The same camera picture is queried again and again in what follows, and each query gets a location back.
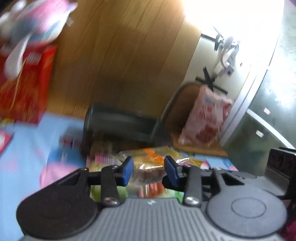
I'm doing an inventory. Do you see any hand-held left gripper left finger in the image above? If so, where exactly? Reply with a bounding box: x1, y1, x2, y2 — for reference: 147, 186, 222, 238
54, 156, 134, 207

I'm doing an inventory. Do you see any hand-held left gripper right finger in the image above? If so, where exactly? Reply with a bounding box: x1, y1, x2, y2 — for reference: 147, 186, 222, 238
162, 156, 249, 207

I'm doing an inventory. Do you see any clear orange print snack packet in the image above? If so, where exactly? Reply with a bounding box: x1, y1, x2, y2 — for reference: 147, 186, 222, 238
118, 146, 191, 186

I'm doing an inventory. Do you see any dark sheep print box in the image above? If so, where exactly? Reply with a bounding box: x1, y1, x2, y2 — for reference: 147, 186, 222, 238
82, 102, 162, 156

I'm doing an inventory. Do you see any pink striped snack packet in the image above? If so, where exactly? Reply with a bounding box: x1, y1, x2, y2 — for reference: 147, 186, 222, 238
89, 141, 122, 168

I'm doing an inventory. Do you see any green snack packet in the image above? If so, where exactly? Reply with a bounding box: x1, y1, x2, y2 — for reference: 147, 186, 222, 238
90, 185, 127, 200

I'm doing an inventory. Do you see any pink snack bag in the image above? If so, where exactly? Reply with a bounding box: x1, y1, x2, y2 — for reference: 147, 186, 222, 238
178, 85, 233, 147

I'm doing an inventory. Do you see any wooden chair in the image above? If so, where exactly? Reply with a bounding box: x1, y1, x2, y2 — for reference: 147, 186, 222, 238
161, 82, 229, 158

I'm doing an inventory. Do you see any black tape cross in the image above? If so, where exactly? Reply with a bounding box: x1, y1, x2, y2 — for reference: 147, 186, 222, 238
195, 67, 228, 94
201, 26, 224, 51

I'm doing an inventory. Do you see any printed cartoon blanket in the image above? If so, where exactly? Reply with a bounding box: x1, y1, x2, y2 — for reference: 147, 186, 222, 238
0, 113, 238, 241

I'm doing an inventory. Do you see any red patterned box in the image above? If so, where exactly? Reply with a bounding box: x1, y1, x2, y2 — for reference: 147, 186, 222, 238
0, 44, 57, 124

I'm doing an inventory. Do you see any pink white plush toy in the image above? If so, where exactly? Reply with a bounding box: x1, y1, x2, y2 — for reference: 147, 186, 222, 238
0, 0, 78, 80

